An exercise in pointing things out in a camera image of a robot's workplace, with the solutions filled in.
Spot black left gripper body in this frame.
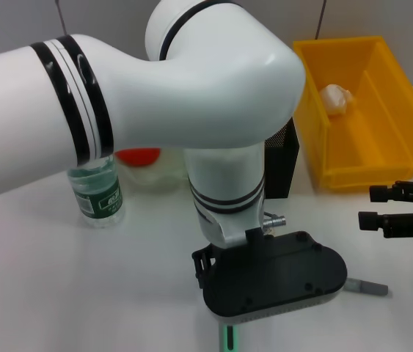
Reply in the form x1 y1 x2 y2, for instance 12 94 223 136
191 246 217 287

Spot silver glitter pen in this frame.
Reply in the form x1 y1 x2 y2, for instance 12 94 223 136
343 277 390 298

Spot green utility knife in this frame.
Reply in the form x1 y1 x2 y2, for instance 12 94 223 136
222 317 240 352

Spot white paper ball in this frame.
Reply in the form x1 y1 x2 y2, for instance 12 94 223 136
318 84 357 117

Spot clear green-label water bottle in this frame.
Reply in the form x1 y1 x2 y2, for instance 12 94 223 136
67 153 125 230

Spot orange fruit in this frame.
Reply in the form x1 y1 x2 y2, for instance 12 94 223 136
114 147 163 167

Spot green glass fruit plate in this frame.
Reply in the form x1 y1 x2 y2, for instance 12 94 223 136
117 146 189 192

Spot black mesh pen holder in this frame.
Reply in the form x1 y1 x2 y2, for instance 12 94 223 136
263 119 301 200

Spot yellow plastic bin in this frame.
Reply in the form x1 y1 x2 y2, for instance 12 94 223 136
293 35 413 192

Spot left arm connector cable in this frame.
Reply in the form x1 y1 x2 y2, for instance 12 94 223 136
262 210 288 231

